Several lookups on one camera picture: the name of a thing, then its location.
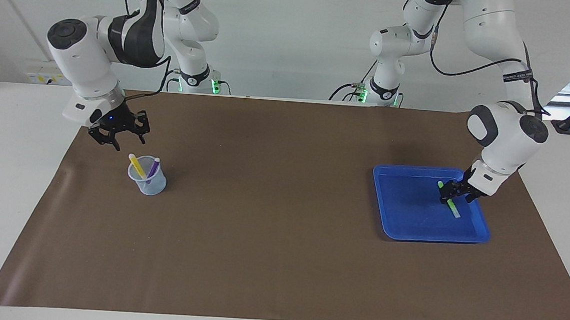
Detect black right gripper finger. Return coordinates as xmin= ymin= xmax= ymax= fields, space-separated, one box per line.
xmin=88 ymin=129 xmax=122 ymax=151
xmin=133 ymin=111 xmax=152 ymax=146

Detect green highlighter pen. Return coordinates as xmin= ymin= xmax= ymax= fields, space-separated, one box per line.
xmin=435 ymin=181 xmax=463 ymax=219

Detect yellow highlighter pen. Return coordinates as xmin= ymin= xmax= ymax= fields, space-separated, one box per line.
xmin=127 ymin=154 xmax=148 ymax=180

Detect blue plastic tray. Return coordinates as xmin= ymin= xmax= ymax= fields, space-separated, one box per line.
xmin=368 ymin=162 xmax=495 ymax=247

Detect pale mesh pen cup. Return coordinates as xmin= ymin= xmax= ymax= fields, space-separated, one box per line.
xmin=126 ymin=155 xmax=169 ymax=197

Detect brown table mat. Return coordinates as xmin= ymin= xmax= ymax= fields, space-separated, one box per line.
xmin=0 ymin=79 xmax=570 ymax=320

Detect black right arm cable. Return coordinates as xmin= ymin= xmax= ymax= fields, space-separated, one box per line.
xmin=114 ymin=0 xmax=176 ymax=105

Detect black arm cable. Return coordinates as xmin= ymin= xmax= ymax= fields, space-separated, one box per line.
xmin=114 ymin=0 xmax=176 ymax=105
xmin=396 ymin=0 xmax=560 ymax=119

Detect white wall socket box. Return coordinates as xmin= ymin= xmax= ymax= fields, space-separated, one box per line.
xmin=24 ymin=59 xmax=74 ymax=86

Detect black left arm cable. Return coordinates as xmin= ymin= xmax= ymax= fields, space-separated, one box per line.
xmin=396 ymin=0 xmax=560 ymax=119

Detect black base cable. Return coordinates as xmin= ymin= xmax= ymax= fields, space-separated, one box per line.
xmin=329 ymin=58 xmax=378 ymax=104

